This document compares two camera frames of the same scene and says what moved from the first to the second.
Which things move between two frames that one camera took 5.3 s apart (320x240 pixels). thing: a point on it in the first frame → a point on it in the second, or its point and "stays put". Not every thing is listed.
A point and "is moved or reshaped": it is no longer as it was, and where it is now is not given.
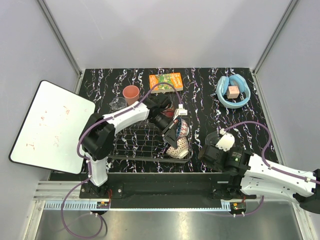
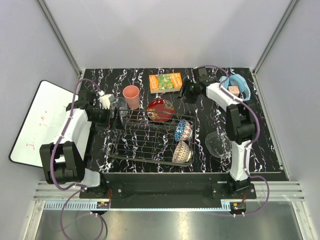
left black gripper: (170, 137) → (107, 119)
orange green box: (173, 78) stays put
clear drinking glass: (117, 103) stays put
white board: (55, 122) stays put
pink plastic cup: (131, 93) stays put
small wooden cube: (233, 92) stays put
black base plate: (171, 187) stays put
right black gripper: (215, 147) → (189, 99)
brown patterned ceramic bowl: (182, 149) is moved or reshaped
